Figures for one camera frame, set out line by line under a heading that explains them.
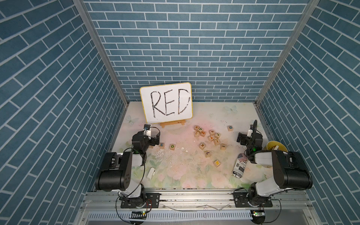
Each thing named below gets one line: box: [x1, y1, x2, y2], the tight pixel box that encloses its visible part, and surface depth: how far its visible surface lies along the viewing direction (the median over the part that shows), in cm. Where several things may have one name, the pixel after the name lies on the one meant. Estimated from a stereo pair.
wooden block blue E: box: [158, 142, 166, 150], surface depth 95 cm
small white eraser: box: [146, 167, 157, 180], surface depth 82 cm
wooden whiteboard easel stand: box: [160, 119, 187, 128], surface depth 104 cm
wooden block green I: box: [220, 143, 227, 151], surface depth 95 cm
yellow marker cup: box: [266, 140, 289, 153], surface depth 83 cm
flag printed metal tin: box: [232, 152, 248, 179], surface depth 84 cm
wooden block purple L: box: [204, 150, 212, 158], surface depth 91 cm
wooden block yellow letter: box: [213, 159, 221, 168], surface depth 87 cm
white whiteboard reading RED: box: [139, 82, 194, 124], surface depth 98 cm
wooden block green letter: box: [169, 143, 176, 151], surface depth 93 cm
